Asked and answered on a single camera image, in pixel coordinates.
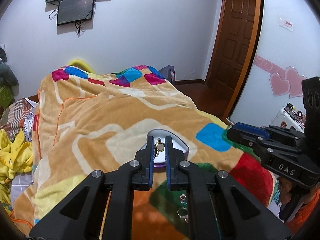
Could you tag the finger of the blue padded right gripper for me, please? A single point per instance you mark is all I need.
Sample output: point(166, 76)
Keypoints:
point(242, 130)

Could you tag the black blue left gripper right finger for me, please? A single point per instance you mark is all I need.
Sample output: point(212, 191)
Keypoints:
point(218, 206)

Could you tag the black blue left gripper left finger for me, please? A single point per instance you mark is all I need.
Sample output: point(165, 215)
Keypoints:
point(100, 207)

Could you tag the purple heart-shaped tin box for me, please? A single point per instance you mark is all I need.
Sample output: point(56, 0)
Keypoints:
point(178, 143)

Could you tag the white sticker-covered appliance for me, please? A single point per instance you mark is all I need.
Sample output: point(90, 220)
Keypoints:
point(290, 118)

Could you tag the orange sleeve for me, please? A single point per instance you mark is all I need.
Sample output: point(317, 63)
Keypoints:
point(303, 213)

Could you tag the colourful patchwork fleece blanket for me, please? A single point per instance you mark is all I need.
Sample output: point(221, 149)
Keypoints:
point(87, 122)

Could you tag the white heart-decorated wardrobe door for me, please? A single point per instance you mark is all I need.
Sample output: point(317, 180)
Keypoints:
point(283, 59)

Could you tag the brown wooden door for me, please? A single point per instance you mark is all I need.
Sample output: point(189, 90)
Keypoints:
point(231, 47)

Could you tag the grey bag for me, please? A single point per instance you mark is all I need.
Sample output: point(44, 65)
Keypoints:
point(168, 72)

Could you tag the yellow pillow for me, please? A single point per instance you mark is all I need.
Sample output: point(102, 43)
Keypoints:
point(82, 65)

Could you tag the yellow cartoon bed sheet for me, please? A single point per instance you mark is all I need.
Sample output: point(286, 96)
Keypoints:
point(16, 157)

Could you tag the striped patterned cloth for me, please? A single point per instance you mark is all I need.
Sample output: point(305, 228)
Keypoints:
point(19, 116)

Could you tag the pile of clothes and boxes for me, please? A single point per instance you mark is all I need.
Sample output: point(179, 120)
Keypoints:
point(9, 81)

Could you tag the red white wall label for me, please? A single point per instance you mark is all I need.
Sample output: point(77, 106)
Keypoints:
point(286, 24)

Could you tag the small black wall monitor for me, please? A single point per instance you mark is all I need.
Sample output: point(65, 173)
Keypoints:
point(71, 11)

